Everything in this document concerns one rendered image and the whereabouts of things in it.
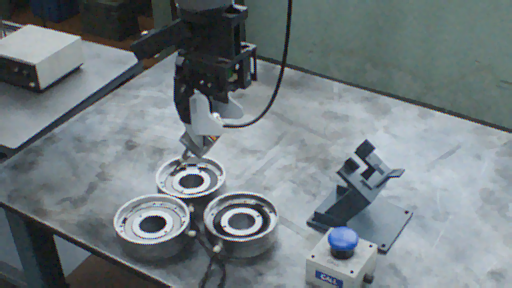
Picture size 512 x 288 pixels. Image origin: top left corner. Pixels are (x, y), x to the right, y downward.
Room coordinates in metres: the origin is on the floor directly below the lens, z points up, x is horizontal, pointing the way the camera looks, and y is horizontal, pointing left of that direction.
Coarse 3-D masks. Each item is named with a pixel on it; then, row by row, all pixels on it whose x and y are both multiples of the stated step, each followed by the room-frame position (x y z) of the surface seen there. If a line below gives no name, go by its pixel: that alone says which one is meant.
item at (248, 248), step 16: (240, 192) 0.78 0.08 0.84; (208, 208) 0.74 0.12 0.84; (240, 208) 0.76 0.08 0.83; (272, 208) 0.75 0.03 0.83; (208, 224) 0.72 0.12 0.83; (224, 224) 0.72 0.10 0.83; (240, 224) 0.75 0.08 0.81; (256, 224) 0.72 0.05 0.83; (272, 224) 0.72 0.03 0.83; (224, 240) 0.68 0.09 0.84; (240, 240) 0.68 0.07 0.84; (256, 240) 0.68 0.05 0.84; (272, 240) 0.70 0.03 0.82; (240, 256) 0.68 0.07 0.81; (256, 256) 0.69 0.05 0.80
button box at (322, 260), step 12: (324, 240) 0.68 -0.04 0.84; (360, 240) 0.68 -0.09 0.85; (312, 252) 0.65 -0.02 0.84; (324, 252) 0.65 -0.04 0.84; (336, 252) 0.65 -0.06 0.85; (348, 252) 0.65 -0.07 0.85; (360, 252) 0.65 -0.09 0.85; (372, 252) 0.65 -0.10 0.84; (312, 264) 0.64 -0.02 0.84; (324, 264) 0.63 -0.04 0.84; (336, 264) 0.63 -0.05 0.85; (348, 264) 0.63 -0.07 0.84; (360, 264) 0.63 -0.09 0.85; (372, 264) 0.66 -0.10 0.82; (312, 276) 0.64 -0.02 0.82; (324, 276) 0.63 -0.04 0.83; (336, 276) 0.62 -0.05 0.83; (348, 276) 0.61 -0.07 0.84; (360, 276) 0.62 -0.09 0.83; (372, 276) 0.63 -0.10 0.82
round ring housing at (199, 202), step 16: (176, 160) 0.86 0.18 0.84; (192, 160) 0.87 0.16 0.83; (208, 160) 0.86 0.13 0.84; (160, 176) 0.83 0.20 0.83; (176, 176) 0.83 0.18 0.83; (192, 176) 0.84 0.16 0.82; (208, 176) 0.83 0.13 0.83; (224, 176) 0.82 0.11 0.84; (160, 192) 0.79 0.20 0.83; (192, 192) 0.79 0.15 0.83; (208, 192) 0.78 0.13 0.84; (224, 192) 0.81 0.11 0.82
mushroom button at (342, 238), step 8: (336, 232) 0.66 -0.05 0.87; (344, 232) 0.66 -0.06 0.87; (352, 232) 0.66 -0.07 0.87; (328, 240) 0.65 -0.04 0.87; (336, 240) 0.64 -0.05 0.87; (344, 240) 0.64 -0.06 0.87; (352, 240) 0.64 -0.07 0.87; (336, 248) 0.64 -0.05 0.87; (344, 248) 0.63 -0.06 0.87; (352, 248) 0.64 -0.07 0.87
